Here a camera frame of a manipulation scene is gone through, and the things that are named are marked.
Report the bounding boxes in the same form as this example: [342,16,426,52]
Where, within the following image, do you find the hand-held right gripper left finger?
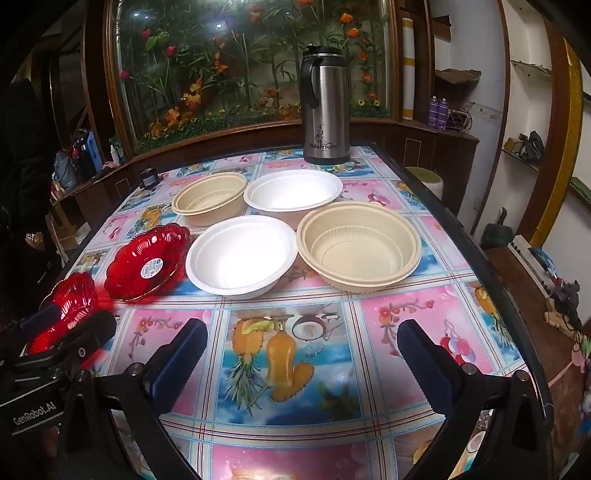
[60,318,209,480]

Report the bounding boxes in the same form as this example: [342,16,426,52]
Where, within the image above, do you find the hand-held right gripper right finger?
[396,319,555,480]

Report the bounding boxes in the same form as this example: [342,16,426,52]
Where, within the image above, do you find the grey blue bag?
[52,150,79,192]

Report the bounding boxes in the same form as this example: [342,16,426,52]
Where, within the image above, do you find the curved wooden counter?
[51,117,478,217]

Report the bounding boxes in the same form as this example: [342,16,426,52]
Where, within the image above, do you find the dark flask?
[73,138,90,182]

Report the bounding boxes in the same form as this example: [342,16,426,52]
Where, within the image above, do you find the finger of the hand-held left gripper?
[18,305,117,370]
[9,351,63,374]

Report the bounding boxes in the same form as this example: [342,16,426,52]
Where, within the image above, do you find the black wire rack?
[450,104,474,132]

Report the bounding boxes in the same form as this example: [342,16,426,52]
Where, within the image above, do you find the fruit print tablecloth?
[60,145,550,480]

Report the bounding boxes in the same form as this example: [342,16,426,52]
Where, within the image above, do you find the stainless steel thermos flask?
[299,44,352,165]

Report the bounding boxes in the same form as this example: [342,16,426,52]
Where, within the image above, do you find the small red glass plate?
[39,271,100,356]

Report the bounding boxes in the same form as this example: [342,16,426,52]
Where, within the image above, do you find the white power strip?
[508,235,550,296]

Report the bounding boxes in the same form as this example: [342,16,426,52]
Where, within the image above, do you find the blue plastic container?
[85,130,103,172]

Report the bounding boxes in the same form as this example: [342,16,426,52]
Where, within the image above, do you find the beige plastic bowl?
[172,172,249,227]
[296,201,422,292]

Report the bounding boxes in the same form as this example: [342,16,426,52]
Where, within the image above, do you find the yellow white rolled poster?
[401,17,416,121]

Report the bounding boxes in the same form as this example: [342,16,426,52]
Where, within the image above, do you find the large red glass plate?
[104,223,192,303]

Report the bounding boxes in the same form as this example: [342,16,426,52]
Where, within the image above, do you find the white plastic stool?
[405,167,444,199]

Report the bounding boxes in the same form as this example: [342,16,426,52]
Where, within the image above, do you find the glass flower display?
[104,0,400,153]

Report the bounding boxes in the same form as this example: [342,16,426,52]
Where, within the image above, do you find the dark green object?
[482,208,513,250]

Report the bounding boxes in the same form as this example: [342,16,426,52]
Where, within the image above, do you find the white foam bowl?
[185,215,298,300]
[243,169,343,229]

